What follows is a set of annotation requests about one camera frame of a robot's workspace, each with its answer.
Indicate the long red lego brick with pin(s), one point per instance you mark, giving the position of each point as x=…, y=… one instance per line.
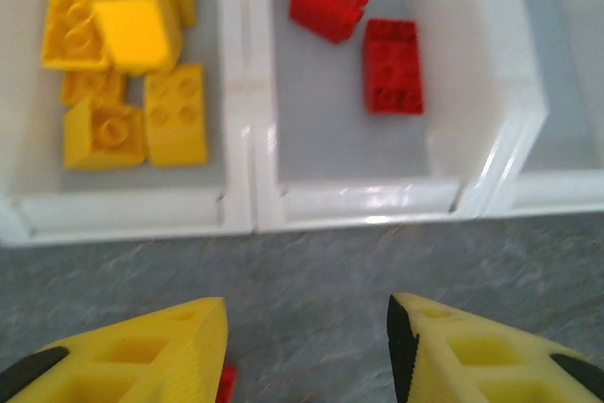
x=394, y=68

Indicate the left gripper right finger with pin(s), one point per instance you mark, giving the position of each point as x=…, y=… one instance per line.
x=481, y=365

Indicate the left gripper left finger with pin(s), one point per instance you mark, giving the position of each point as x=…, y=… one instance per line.
x=118, y=365

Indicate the white plastic bin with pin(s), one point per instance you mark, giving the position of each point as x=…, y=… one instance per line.
x=368, y=205
x=557, y=186
x=118, y=214

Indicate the long yellow lego brick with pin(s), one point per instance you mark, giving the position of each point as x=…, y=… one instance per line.
x=71, y=21

